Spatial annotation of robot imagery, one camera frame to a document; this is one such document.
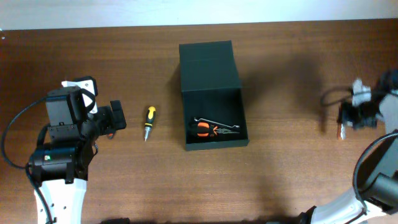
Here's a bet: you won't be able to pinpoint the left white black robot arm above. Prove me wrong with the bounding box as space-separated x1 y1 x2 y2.
27 86 126 223

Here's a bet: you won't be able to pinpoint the orange black needle-nose pliers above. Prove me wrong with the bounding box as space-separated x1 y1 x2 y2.
188 122 239 138

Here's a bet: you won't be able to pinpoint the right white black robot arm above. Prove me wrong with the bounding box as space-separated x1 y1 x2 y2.
293 70 397 224

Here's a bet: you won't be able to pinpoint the orange socket bit rail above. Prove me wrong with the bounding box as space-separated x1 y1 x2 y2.
337 123 346 140

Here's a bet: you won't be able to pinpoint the silver ratchet wrench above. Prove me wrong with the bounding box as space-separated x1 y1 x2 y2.
193 118 240 128

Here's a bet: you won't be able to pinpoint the black open box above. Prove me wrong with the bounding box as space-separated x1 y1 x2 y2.
179 40 249 151

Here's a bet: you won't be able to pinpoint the yellow black screwdriver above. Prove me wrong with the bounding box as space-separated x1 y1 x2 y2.
144 106 156 141

